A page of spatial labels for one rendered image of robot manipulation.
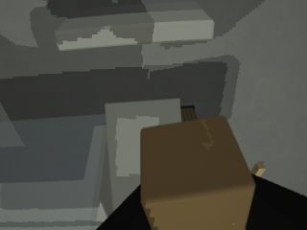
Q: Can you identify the tan wooden stick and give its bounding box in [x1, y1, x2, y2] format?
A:
[251, 164, 266, 176]

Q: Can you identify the brown block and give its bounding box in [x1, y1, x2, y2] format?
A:
[139, 115, 256, 230]

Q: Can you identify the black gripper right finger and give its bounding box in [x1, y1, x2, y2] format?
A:
[246, 173, 307, 230]

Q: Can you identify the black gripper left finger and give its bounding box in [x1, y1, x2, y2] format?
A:
[97, 184, 153, 230]

